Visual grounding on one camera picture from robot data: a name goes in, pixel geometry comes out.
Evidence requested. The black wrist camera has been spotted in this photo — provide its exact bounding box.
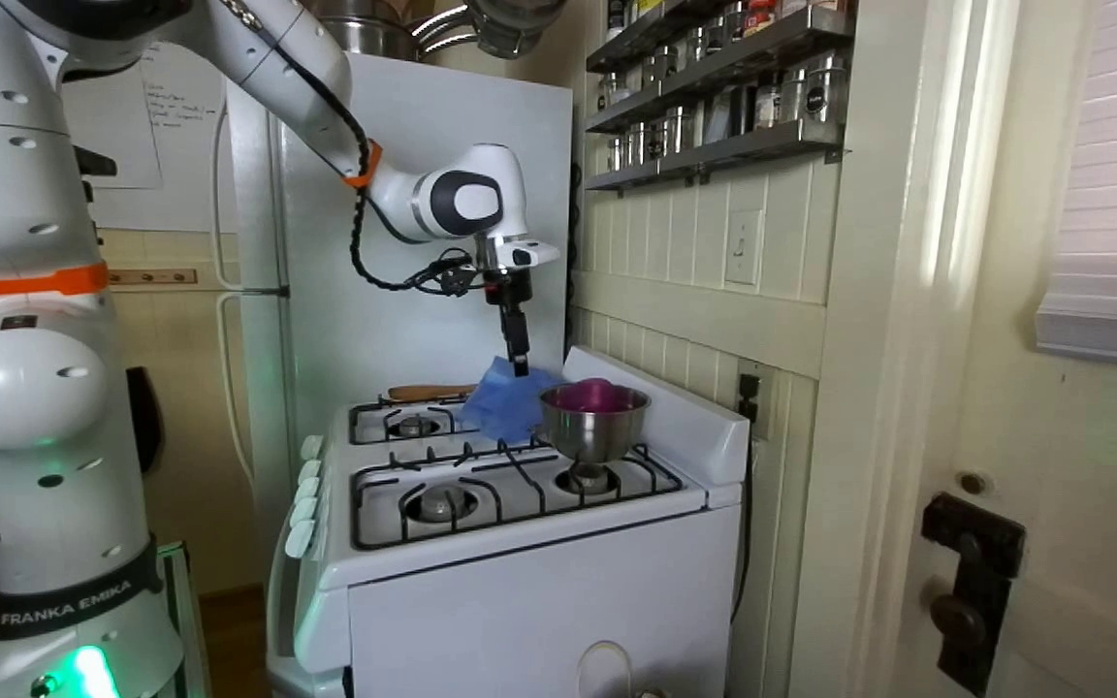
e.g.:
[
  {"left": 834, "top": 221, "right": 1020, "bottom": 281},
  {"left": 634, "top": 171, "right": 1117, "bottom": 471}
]
[{"left": 418, "top": 251, "right": 485, "bottom": 302}]

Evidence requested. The gas stove burner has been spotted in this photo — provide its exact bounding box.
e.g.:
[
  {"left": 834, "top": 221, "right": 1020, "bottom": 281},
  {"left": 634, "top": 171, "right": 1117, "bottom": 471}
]
[
  {"left": 383, "top": 409, "right": 449, "bottom": 444},
  {"left": 401, "top": 477, "right": 478, "bottom": 527},
  {"left": 556, "top": 463, "right": 626, "bottom": 503}
]

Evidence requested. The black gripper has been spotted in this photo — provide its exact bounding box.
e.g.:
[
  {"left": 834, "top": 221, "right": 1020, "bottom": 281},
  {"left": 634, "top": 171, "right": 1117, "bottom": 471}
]
[{"left": 485, "top": 268, "right": 540, "bottom": 382}]

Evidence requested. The brown wooden utensil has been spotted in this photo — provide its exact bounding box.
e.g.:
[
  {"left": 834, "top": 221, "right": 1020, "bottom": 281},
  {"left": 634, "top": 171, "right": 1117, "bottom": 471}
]
[{"left": 383, "top": 382, "right": 475, "bottom": 409}]

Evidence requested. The large black stove grate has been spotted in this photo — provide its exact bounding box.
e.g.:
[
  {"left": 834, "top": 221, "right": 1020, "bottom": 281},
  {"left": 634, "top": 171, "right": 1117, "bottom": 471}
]
[{"left": 345, "top": 435, "right": 689, "bottom": 556}]

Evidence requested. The white wall notice board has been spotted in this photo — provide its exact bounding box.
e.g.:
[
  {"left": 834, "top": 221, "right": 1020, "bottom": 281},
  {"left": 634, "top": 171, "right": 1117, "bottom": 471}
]
[{"left": 57, "top": 43, "right": 231, "bottom": 241}]

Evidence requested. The white panel door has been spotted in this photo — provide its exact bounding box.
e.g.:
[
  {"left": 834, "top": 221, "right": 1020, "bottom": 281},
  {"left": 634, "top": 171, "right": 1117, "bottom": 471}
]
[{"left": 865, "top": 0, "right": 1117, "bottom": 698}]

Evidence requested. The white window blind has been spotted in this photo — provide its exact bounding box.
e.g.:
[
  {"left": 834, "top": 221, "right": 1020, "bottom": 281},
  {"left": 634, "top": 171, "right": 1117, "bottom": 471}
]
[{"left": 1033, "top": 0, "right": 1117, "bottom": 378}]

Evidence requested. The black wall outlet plug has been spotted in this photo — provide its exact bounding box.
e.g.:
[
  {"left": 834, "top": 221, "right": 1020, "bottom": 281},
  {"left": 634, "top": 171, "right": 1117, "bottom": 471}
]
[{"left": 734, "top": 364, "right": 773, "bottom": 427}]

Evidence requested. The small black stove grate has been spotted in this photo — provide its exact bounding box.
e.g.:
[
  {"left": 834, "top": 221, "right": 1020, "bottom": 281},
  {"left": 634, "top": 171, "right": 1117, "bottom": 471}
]
[{"left": 345, "top": 396, "right": 485, "bottom": 450}]

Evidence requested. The blue striped cloth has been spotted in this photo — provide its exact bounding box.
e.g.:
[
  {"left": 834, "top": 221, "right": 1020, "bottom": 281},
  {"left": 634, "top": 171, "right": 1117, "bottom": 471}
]
[{"left": 454, "top": 353, "right": 565, "bottom": 448}]

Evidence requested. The metal wall spice rack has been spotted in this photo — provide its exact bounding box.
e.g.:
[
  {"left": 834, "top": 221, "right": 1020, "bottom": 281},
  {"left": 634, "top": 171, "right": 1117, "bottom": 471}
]
[{"left": 583, "top": 0, "right": 862, "bottom": 201}]

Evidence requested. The white gas stove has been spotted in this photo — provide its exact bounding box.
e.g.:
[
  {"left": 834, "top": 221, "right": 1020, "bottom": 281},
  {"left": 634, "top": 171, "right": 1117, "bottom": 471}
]
[{"left": 262, "top": 347, "right": 758, "bottom": 698}]

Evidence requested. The silver metal bowl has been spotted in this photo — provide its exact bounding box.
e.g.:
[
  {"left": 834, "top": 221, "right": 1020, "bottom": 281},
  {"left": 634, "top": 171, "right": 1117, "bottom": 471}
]
[{"left": 535, "top": 382, "right": 657, "bottom": 475}]

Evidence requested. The black coiled robot cable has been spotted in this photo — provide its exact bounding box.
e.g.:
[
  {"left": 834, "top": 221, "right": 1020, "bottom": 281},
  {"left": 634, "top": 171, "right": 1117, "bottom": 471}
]
[{"left": 345, "top": 189, "right": 481, "bottom": 299}]

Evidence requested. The hanging steel pot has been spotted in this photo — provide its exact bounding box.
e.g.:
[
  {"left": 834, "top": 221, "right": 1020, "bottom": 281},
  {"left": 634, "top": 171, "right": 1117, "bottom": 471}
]
[
  {"left": 460, "top": 0, "right": 573, "bottom": 61},
  {"left": 312, "top": 0, "right": 475, "bottom": 61}
]

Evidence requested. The pink plastic bowl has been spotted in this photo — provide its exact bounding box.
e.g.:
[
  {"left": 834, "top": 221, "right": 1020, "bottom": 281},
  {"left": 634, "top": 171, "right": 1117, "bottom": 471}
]
[{"left": 543, "top": 378, "right": 652, "bottom": 419}]

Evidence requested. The white refrigerator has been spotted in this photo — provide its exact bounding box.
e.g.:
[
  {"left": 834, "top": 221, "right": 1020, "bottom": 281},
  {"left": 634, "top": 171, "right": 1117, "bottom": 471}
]
[{"left": 209, "top": 52, "right": 577, "bottom": 450}]

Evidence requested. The black camera on stand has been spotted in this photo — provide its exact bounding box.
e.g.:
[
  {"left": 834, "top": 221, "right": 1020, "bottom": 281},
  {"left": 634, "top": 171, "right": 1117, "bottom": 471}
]
[{"left": 71, "top": 143, "right": 120, "bottom": 184}]

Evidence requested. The black door lock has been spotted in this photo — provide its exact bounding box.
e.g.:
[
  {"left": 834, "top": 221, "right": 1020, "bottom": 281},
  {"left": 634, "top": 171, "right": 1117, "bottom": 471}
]
[{"left": 918, "top": 489, "right": 1027, "bottom": 698}]

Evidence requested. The white wall switch plate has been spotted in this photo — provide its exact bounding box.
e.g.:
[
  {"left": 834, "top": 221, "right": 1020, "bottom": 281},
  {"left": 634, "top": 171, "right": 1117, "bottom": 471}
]
[{"left": 720, "top": 207, "right": 767, "bottom": 291}]

